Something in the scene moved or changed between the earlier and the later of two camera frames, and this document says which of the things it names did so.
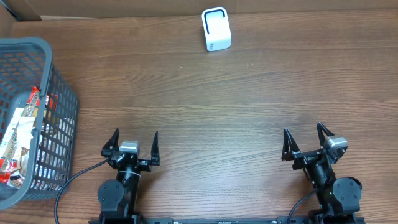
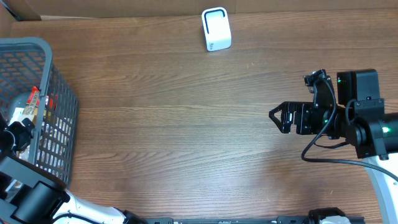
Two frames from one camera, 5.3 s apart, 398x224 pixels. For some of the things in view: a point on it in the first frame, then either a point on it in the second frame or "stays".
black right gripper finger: [289, 146] -> [287, 109]
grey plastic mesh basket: [25, 63] stays
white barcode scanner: [217, 32] stays
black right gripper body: [305, 159] -> [311, 117]
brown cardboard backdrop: [18, 10] stays
